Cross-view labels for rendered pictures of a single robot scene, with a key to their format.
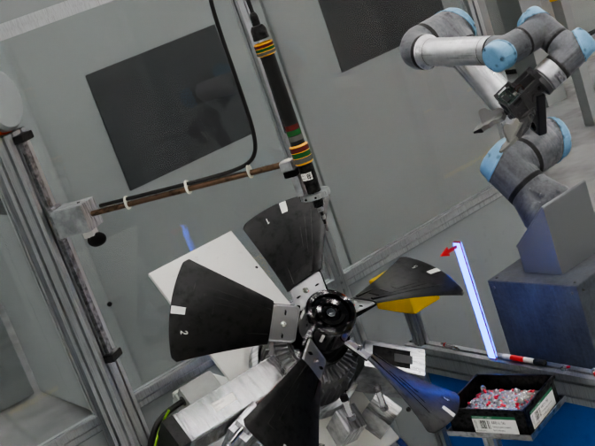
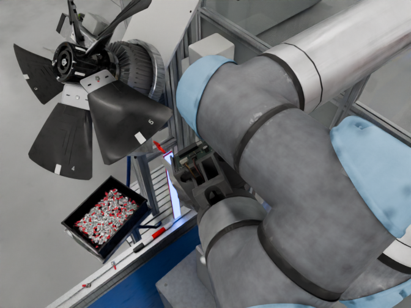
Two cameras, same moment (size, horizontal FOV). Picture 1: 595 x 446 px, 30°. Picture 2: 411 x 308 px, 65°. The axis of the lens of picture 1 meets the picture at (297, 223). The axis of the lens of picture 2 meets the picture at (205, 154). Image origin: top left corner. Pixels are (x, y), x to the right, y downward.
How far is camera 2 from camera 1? 2.79 m
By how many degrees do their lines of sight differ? 74
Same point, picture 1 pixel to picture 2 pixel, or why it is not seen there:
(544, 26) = (287, 197)
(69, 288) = not seen: outside the picture
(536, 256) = not seen: hidden behind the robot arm
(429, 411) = (42, 154)
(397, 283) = (119, 109)
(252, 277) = (182, 13)
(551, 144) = not seen: hidden behind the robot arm
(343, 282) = (345, 107)
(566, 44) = (234, 274)
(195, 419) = (65, 29)
